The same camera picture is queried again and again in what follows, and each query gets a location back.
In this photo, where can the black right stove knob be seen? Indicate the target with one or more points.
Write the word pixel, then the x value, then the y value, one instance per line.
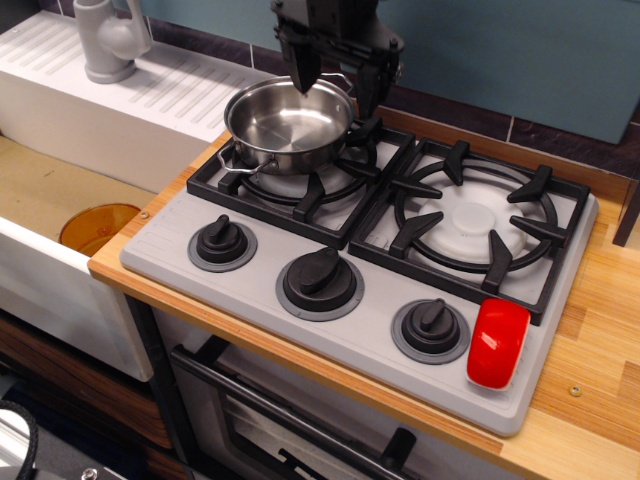
pixel 430 332

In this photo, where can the black burner grate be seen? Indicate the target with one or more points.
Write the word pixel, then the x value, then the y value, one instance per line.
pixel 557 217
pixel 324 206

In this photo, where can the black stove knob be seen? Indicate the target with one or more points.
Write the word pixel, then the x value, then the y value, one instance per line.
pixel 320 286
pixel 430 332
pixel 222 246

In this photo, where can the grey toy stove top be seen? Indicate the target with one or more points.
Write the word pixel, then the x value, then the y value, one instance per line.
pixel 362 339

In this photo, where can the black left burner grate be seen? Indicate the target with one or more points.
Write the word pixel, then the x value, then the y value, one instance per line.
pixel 324 206

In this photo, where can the teal wall cabinet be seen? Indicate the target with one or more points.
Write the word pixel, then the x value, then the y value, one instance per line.
pixel 571 65

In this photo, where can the black left stove knob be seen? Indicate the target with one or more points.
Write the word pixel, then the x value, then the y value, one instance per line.
pixel 222 246

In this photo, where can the red and white sponge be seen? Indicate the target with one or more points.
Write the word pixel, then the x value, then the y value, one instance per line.
pixel 497 343

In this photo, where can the stainless steel pot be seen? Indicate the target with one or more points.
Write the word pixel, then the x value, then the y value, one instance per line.
pixel 281 131

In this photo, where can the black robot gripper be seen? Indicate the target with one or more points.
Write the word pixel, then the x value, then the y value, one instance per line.
pixel 310 30

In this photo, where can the white toy sink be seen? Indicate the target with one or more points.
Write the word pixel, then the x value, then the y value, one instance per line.
pixel 68 144

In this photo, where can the toy oven door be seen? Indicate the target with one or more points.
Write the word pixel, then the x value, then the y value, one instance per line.
pixel 388 465

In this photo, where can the white right burner disc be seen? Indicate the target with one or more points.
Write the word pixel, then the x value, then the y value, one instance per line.
pixel 470 213

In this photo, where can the grey toy faucet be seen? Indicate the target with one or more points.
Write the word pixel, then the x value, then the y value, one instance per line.
pixel 111 44

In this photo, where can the black right burner grate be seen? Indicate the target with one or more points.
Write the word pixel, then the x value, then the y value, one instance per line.
pixel 557 217

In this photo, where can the black middle stove knob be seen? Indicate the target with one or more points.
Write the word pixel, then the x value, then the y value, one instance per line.
pixel 320 286

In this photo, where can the orange plastic plate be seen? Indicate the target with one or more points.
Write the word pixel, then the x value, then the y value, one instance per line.
pixel 89 230

